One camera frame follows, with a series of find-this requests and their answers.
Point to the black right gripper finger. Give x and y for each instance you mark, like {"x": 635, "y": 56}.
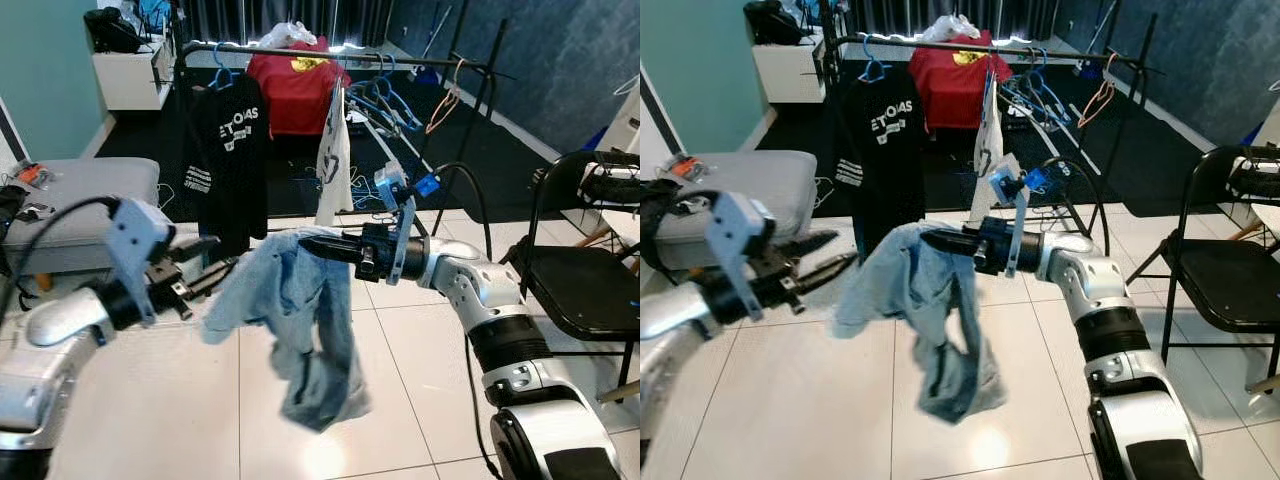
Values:
{"x": 340, "y": 253}
{"x": 340, "y": 240}
{"x": 960, "y": 236}
{"x": 960, "y": 249}

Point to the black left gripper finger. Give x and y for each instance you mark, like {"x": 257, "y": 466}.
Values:
{"x": 215, "y": 278}
{"x": 825, "y": 273}
{"x": 198, "y": 250}
{"x": 808, "y": 247}

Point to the light blue denim shorts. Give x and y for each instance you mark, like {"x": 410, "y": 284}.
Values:
{"x": 930, "y": 310}
{"x": 300, "y": 320}

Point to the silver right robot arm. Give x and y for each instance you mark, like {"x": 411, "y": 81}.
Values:
{"x": 1120, "y": 330}
{"x": 500, "y": 330}

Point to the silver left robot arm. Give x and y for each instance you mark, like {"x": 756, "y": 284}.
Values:
{"x": 50, "y": 340}
{"x": 680, "y": 340}

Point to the pink plastic hanger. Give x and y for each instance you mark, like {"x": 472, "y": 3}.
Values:
{"x": 1098, "y": 95}
{"x": 445, "y": 100}

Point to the white shirt black print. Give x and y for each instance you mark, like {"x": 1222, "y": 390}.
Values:
{"x": 335, "y": 160}
{"x": 988, "y": 150}

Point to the grey upholstered ottoman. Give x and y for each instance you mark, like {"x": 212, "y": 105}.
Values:
{"x": 750, "y": 190}
{"x": 90, "y": 200}

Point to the black Petronas t-shirt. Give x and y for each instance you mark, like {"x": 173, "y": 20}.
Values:
{"x": 228, "y": 160}
{"x": 882, "y": 155}

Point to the red cloth yellow emblem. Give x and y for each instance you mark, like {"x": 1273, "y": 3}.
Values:
{"x": 300, "y": 100}
{"x": 960, "y": 92}

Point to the white low cabinet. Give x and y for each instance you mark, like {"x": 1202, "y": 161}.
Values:
{"x": 130, "y": 80}
{"x": 790, "y": 72}

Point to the black folding chair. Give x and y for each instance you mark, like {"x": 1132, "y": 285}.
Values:
{"x": 585, "y": 290}
{"x": 1230, "y": 280}

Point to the black metal clothes rack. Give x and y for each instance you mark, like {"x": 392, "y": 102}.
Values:
{"x": 1130, "y": 65}
{"x": 470, "y": 66}

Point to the white plastic bag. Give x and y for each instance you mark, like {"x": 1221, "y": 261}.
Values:
{"x": 950, "y": 27}
{"x": 288, "y": 33}

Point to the dark grey curtains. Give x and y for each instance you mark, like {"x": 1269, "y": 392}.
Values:
{"x": 950, "y": 12}
{"x": 290, "y": 15}

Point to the black duffel bag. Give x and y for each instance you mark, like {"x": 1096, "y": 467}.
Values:
{"x": 772, "y": 22}
{"x": 112, "y": 30}

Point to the turquoise blue bag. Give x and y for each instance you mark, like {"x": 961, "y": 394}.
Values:
{"x": 812, "y": 8}
{"x": 152, "y": 12}

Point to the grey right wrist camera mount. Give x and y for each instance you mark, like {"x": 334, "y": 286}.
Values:
{"x": 1005, "y": 185}
{"x": 390, "y": 190}

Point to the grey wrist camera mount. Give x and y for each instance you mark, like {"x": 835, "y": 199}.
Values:
{"x": 135, "y": 235}
{"x": 390, "y": 190}
{"x": 1005, "y": 185}
{"x": 738, "y": 230}

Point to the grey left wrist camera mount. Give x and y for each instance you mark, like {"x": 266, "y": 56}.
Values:
{"x": 135, "y": 235}
{"x": 738, "y": 230}

